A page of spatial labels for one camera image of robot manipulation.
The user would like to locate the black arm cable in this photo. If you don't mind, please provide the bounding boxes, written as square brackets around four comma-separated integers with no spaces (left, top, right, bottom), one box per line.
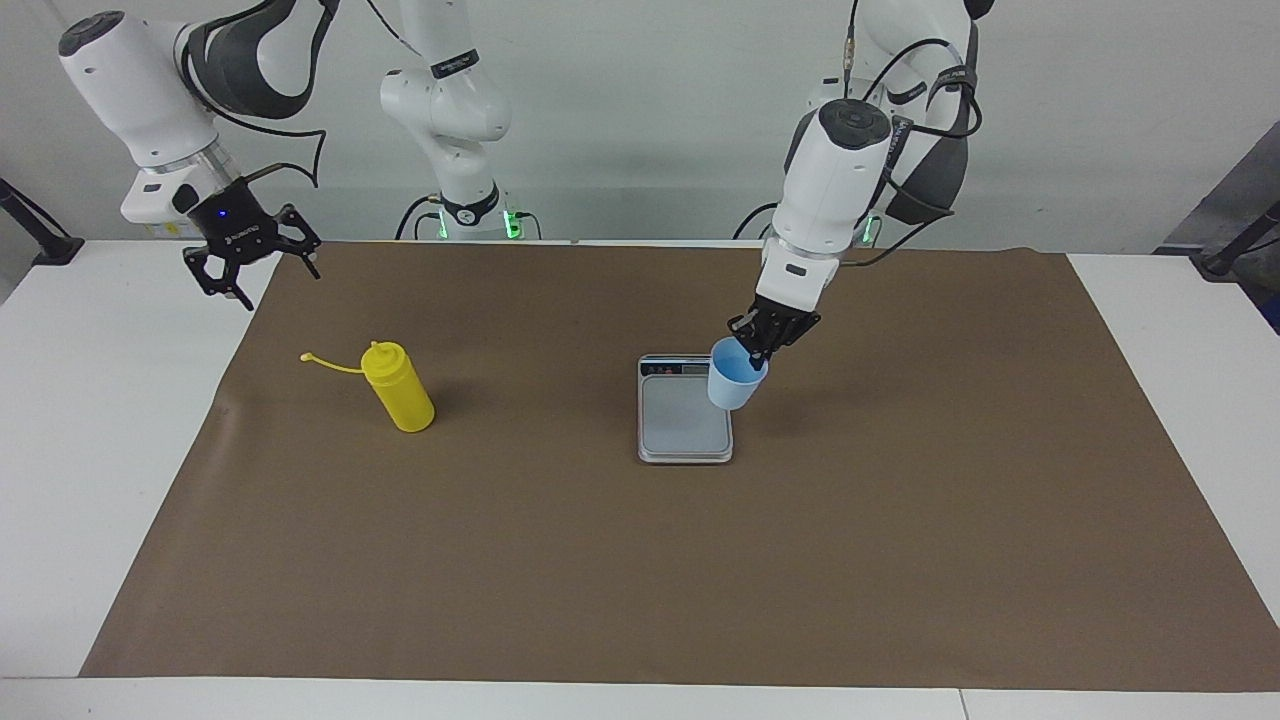
[840,0,986,269]
[180,0,331,191]

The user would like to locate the brown table mat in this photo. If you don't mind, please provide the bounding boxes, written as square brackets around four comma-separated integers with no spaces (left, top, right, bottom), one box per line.
[80,240,1280,693]

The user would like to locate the light blue plastic cup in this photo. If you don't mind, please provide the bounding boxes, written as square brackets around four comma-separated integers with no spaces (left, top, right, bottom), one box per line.
[707,336,770,412]

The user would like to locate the yellow squeeze bottle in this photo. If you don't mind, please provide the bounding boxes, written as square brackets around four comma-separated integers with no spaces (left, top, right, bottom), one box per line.
[300,341,437,434]

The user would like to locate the silver digital kitchen scale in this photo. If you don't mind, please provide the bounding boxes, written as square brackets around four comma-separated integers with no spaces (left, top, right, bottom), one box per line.
[637,353,734,465]

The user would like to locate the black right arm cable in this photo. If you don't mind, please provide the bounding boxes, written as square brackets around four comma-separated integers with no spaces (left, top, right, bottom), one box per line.
[180,0,331,191]

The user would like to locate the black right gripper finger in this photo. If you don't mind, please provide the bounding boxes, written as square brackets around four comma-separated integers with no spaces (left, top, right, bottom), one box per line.
[183,245,254,312]
[272,204,323,281]

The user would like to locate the black clamp stand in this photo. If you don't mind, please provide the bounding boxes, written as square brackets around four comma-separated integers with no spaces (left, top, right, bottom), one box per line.
[1190,200,1280,281]
[0,178,85,267]

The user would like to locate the dark grey panel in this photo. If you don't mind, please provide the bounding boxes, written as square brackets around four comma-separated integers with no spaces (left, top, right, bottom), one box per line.
[1155,120,1280,336]

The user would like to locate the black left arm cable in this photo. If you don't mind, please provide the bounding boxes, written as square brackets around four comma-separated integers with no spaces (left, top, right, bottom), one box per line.
[840,0,986,269]

